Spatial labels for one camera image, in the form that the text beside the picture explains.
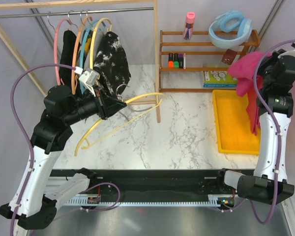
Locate black white patterned garment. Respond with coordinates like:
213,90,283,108
93,31,131,98

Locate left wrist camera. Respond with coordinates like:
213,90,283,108
79,68,100,96

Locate wooden shelf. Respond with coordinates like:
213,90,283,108
158,29,261,93

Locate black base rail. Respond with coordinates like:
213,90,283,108
49,168,236,205

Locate blue hanger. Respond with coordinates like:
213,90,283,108
79,19,106,95

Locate purple cable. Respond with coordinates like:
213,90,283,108
9,63,82,236
250,39,295,225

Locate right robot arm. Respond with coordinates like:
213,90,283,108
215,39,295,205

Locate white pen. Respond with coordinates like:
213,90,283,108
183,53,186,69

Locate pink water bottle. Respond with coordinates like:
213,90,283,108
183,12,195,40

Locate orange hanger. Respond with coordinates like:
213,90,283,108
71,15,92,95

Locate pink trousers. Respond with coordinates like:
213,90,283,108
228,51,264,135

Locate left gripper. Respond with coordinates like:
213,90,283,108
63,84,127,125

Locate wooden clothes rack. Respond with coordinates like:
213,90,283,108
0,0,161,123

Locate blue neck pillow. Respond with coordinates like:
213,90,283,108
208,11,253,49

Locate orange highlighter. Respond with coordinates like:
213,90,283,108
168,53,174,68

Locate pink hanger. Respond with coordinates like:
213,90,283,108
53,11,75,86

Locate brown box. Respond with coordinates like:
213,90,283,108
221,49,237,65

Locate yellow hanger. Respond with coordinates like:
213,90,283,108
74,83,168,157
89,17,113,70

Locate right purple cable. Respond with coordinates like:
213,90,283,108
250,39,295,225

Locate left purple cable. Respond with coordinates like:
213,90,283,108
9,63,82,236

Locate yellow tray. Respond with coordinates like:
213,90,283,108
212,89,260,155

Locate green book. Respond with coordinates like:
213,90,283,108
204,71,238,88

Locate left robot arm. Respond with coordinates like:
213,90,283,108
0,86,127,230

